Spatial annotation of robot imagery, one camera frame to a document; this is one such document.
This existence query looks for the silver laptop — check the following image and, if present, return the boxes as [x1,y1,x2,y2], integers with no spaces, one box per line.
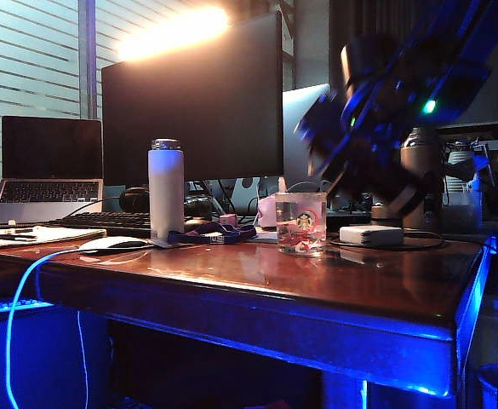
[0,115,105,223]

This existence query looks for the white mouse cable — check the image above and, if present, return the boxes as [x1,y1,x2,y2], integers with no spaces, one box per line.
[5,246,88,409]

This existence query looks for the printed glass cup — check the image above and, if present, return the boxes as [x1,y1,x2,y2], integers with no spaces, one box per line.
[274,191,329,258]

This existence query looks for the dark pen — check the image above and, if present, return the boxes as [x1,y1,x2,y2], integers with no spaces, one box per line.
[0,228,39,242]

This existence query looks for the black computer keyboard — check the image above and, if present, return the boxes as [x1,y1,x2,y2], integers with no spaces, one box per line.
[43,211,154,239]

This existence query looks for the brown metal tumbler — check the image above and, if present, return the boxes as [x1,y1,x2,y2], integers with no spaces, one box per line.
[395,127,444,233]

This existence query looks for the white window blind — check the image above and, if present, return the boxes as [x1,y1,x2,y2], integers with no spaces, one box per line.
[0,0,232,184]

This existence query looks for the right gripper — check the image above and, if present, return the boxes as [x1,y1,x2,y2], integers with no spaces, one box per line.
[299,84,386,171]

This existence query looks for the thin white cable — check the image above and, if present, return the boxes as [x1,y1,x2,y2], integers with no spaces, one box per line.
[76,310,90,409]

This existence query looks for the dark blue lanyard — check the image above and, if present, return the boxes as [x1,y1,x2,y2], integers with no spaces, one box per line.
[167,224,258,247]

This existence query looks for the white power adapter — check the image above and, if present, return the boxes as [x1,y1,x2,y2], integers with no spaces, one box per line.
[340,225,404,247]

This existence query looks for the black power cable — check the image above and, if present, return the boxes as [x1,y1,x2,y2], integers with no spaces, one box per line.
[327,228,498,295]

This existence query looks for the translucent plastic container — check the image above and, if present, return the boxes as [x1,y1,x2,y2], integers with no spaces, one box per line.
[442,174,486,233]

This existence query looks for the large black monitor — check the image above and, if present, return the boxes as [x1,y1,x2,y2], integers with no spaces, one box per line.
[101,11,284,187]

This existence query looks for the white thermos bottle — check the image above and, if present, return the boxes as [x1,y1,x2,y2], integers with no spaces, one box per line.
[147,138,186,244]

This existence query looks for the white paper notepad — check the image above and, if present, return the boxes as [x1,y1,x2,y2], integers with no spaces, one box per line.
[0,225,108,250]

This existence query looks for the silver monitor back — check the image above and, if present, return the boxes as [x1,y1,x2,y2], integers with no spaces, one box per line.
[282,83,331,188]

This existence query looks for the black headphones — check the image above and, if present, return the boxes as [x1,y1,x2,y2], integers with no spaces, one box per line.
[118,186,152,213]

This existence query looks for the white computer mouse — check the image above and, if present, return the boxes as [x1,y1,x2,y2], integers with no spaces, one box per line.
[78,236,150,255]

